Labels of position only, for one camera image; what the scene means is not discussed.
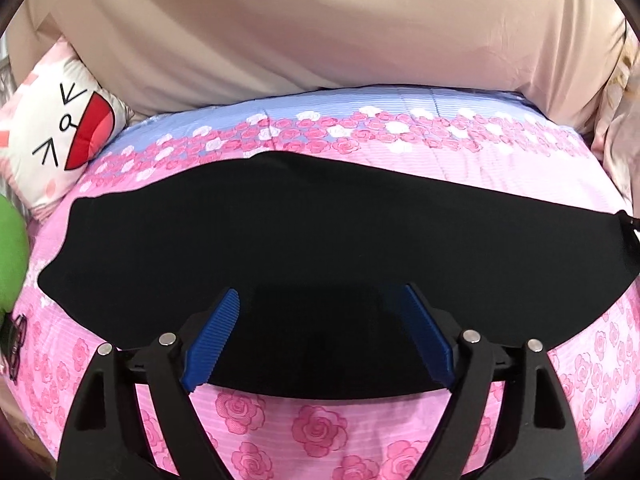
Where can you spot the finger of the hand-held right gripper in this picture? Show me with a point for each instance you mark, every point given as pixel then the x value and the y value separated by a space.
pixel 631 222

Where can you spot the beige cloth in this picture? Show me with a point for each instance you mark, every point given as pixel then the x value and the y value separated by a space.
pixel 320 25

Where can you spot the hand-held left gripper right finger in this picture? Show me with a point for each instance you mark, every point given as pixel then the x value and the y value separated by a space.
pixel 426 332

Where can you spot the black pants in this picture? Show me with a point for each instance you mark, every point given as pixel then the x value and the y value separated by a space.
pixel 320 240

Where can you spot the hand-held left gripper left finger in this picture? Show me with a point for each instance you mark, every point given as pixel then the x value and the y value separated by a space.
pixel 216 336

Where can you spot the green plush toy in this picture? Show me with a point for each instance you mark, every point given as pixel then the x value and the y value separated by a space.
pixel 11 255

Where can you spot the white cat face pillow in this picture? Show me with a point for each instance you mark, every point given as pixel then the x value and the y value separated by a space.
pixel 55 125

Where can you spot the beige floral pillow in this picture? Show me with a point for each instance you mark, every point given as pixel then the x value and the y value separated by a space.
pixel 620 125

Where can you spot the pink floral bed sheet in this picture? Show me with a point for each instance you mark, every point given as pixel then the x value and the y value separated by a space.
pixel 320 430

